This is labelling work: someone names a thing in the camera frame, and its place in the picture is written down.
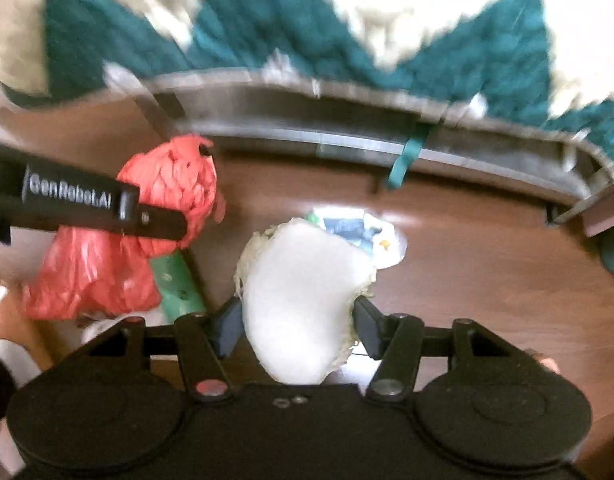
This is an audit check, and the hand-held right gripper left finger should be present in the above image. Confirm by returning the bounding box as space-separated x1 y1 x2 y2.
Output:
83 297 246 404

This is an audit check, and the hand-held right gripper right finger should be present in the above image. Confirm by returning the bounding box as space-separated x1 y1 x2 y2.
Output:
352 296 531 404

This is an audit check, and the white tissue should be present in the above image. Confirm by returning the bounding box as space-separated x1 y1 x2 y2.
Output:
234 217 379 386

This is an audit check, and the red plastic bag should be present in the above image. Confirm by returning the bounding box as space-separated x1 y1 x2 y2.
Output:
22 133 229 322

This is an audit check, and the green box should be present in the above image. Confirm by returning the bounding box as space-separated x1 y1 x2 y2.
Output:
151 251 206 319

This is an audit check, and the white printed plastic wrapper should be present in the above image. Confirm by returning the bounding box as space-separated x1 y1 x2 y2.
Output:
306 207 406 269

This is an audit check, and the teal and cream blanket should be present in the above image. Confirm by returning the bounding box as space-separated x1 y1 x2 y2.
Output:
0 0 614 177

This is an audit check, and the grey bed frame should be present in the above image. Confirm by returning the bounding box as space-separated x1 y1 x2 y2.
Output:
103 62 614 225

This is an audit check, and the green strap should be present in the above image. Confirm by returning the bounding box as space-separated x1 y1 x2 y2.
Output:
386 124 431 191

